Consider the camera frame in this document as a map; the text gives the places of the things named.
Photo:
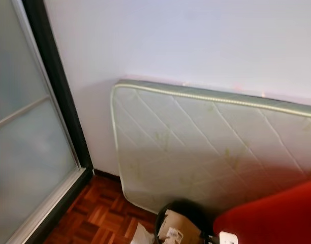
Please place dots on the quilted white green mattress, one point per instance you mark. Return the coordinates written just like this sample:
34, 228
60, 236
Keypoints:
201, 147

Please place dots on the red fabric sofa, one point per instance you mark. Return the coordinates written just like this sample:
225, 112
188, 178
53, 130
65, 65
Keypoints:
272, 213

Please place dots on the white crumpled paper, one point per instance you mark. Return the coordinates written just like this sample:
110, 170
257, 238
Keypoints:
143, 236

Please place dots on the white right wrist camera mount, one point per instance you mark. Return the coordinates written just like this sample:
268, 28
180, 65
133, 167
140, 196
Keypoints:
228, 238

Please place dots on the frosted glass sliding door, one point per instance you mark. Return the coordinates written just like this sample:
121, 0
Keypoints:
23, 132

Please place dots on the black waste bin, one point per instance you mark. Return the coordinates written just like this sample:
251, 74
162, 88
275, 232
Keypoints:
186, 206

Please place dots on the brown cardboard piece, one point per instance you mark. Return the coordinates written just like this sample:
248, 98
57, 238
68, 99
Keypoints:
181, 223

